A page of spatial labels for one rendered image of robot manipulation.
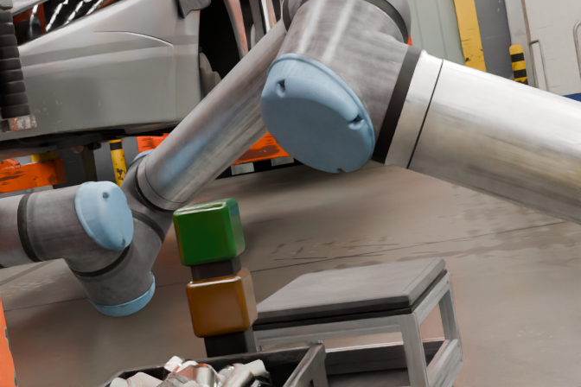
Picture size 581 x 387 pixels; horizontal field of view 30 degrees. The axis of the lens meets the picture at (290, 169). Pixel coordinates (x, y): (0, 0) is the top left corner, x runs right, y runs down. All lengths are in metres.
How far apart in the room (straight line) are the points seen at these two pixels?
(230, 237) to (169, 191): 0.74
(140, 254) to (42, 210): 0.16
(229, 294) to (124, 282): 0.74
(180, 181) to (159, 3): 2.47
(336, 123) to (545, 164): 0.19
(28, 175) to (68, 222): 5.81
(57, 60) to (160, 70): 0.37
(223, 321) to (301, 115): 0.31
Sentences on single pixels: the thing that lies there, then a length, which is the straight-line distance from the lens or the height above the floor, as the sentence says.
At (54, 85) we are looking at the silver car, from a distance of 3.72.
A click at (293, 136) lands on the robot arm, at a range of 1.02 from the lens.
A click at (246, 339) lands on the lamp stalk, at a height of 0.56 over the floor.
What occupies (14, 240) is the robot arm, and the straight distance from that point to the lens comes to 1.42.
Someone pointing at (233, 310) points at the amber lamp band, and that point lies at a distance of 0.74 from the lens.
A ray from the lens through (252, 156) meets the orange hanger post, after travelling 4.81.
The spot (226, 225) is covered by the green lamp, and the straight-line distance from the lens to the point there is 0.73.
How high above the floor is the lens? 0.71
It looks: 3 degrees down
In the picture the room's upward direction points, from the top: 10 degrees counter-clockwise
